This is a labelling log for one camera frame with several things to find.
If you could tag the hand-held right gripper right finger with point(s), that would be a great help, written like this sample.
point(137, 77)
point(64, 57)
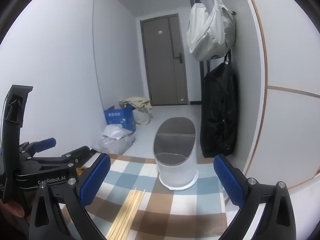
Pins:
point(228, 180)

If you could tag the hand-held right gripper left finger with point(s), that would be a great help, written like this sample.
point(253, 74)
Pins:
point(96, 177)

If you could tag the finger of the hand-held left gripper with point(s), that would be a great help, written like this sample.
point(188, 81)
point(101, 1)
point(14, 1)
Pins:
point(46, 143)
point(77, 152)

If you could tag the bunch of wooden chopsticks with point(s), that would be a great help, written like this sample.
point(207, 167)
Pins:
point(127, 212)

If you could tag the white oval utensil holder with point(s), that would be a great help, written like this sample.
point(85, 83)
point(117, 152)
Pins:
point(177, 172)

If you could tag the person's left hand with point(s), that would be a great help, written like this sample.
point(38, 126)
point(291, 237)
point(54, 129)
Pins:
point(12, 208)

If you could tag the grey plastic bag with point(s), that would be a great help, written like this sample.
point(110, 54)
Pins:
point(112, 145)

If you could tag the white plastic bag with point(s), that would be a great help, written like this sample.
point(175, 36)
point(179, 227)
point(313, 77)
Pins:
point(115, 131)

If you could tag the checked blanket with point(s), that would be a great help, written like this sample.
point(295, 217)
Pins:
point(190, 205)

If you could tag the blue cardboard box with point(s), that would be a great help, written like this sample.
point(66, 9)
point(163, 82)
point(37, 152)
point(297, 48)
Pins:
point(117, 120)

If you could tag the black backpack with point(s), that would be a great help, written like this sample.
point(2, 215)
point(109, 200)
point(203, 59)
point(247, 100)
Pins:
point(220, 110)

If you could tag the off-white sack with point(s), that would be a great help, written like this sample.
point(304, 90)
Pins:
point(142, 117)

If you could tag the beige crumpled cloth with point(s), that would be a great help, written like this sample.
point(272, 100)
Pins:
point(136, 102)

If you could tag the grey door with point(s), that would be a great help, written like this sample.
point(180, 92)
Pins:
point(160, 67)

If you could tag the white sling bag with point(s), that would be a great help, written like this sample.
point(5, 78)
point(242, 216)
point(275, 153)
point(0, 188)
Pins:
point(210, 35)

